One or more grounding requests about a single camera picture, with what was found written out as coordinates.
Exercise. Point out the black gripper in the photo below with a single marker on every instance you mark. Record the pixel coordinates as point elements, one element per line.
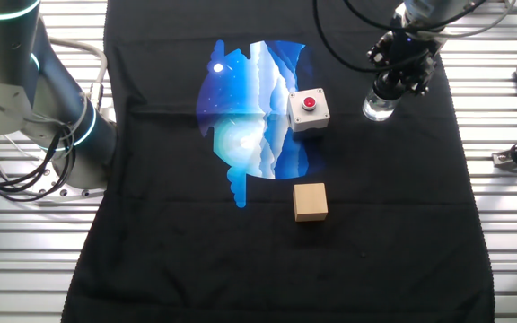
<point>406,49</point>

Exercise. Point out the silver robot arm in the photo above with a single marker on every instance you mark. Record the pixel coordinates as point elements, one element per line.
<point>16,81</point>

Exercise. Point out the clear glass jar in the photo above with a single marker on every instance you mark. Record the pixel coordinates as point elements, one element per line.
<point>379,111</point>

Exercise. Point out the grey box with red button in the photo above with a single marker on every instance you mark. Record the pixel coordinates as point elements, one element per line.
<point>319,112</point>

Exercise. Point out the wooden cube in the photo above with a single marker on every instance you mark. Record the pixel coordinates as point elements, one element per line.
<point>310,202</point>

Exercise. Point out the black cloth with blue print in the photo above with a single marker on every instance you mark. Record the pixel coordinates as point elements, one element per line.
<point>195,269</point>

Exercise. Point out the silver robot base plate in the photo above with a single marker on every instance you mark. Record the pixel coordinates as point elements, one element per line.
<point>52,181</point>

